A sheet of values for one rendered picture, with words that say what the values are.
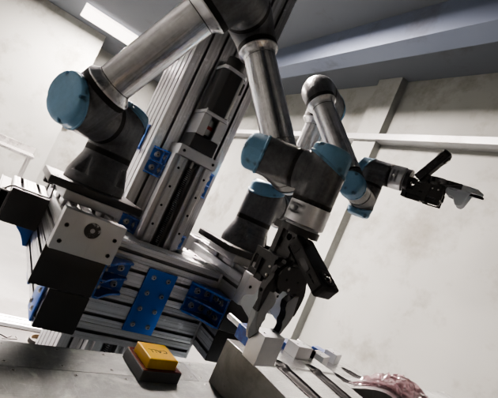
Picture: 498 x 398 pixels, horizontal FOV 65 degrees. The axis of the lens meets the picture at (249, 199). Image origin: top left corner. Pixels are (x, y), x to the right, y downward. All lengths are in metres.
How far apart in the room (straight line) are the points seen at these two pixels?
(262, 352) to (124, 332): 0.52
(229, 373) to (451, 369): 2.51
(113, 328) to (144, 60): 0.67
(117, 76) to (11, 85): 6.64
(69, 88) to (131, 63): 0.14
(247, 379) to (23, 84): 7.05
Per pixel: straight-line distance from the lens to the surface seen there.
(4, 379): 0.64
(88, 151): 1.04
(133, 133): 1.02
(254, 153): 0.71
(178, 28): 0.89
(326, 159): 0.68
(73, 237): 0.89
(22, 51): 7.58
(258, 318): 0.69
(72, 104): 0.90
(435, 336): 3.26
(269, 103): 0.88
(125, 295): 1.09
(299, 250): 0.67
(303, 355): 0.93
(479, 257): 3.25
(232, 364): 0.80
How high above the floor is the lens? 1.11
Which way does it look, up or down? 4 degrees up
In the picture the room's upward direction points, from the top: 24 degrees clockwise
